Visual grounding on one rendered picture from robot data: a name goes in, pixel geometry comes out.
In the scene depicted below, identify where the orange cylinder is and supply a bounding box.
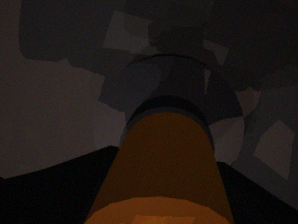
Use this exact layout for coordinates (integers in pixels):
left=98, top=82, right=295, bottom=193
left=84, top=112, right=235, bottom=224

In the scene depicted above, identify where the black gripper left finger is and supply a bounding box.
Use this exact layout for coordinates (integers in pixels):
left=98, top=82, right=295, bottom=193
left=0, top=145, right=120, bottom=224

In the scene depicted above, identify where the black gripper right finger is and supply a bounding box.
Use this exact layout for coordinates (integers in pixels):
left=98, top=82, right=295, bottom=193
left=216, top=161, right=298, bottom=224

